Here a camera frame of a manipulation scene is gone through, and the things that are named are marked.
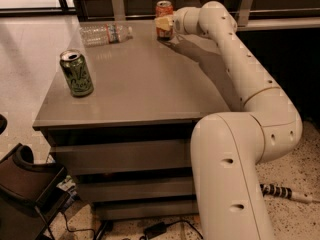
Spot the left metal bracket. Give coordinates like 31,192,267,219
111,0,126,21

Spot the middle grey drawer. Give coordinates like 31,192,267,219
77,177,195,203

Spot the grey drawer cabinet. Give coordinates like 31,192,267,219
33,21,231,210

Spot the clear plastic water bottle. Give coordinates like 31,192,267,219
80,23,132,47

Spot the black cable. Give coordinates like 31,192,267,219
139,219,205,240

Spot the bottom grey drawer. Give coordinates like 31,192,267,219
94,199,198,220

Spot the metal bracket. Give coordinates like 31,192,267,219
111,0,126,21
235,0,253,27

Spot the black chair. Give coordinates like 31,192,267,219
0,113,71,240

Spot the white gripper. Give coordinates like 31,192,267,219
155,7,200,35

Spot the green La Croix can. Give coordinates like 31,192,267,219
60,49,94,97

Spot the orange red soda can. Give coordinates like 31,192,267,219
156,0,173,40

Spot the grey drawer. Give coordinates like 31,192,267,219
77,177,195,203
94,199,198,220
51,140,191,175

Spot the striped black white wand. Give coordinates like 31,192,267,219
260,184,320,204

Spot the top grey drawer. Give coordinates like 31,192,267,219
51,140,191,175

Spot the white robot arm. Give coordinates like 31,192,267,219
155,1,302,240

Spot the right metal bracket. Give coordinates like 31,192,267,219
235,0,253,27

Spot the black power adapter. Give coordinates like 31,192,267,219
144,222,167,240

